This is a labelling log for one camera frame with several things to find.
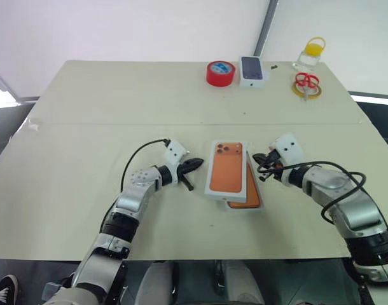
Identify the white boxed phone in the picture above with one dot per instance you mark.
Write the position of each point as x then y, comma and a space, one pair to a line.
252, 70

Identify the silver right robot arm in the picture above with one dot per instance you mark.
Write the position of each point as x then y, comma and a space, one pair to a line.
350, 203

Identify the clear jar with yellow lid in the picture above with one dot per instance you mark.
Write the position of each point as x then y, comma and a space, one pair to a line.
314, 49

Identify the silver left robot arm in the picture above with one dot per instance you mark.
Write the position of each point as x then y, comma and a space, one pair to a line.
133, 197

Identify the grey metal frame post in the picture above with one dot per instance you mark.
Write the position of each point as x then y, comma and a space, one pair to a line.
265, 28

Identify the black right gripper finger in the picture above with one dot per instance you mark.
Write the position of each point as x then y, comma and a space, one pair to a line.
261, 157
264, 177

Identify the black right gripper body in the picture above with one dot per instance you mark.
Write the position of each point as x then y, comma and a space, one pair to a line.
273, 159

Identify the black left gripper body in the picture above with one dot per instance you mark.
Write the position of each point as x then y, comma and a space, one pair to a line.
182, 170

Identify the black sneaker with white laces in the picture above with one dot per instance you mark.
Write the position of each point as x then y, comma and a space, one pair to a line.
4, 287

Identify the grey window frame bar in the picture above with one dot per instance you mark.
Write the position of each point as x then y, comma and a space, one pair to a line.
9, 89

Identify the red tape roll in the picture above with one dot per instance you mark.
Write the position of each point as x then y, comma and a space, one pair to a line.
213, 79

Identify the grey rounded shape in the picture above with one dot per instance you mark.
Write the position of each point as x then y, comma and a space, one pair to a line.
157, 286
241, 286

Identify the white phone box lid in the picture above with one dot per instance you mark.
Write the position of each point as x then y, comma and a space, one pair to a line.
225, 171

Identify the yellow tape roll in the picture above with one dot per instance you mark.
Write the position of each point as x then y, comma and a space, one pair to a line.
294, 89

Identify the orange smartphone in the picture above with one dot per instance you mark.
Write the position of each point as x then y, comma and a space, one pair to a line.
252, 193

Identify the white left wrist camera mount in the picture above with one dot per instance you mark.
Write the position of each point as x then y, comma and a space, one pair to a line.
175, 151

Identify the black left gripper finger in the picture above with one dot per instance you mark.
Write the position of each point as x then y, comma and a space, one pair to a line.
195, 164
187, 185

